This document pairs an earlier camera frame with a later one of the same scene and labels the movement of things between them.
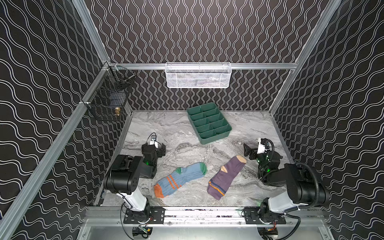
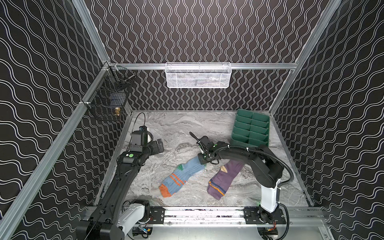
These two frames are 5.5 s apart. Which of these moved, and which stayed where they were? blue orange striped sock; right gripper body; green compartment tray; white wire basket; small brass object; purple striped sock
Moved: green compartment tray; right gripper body; blue orange striped sock
Stayed: white wire basket; purple striped sock; small brass object
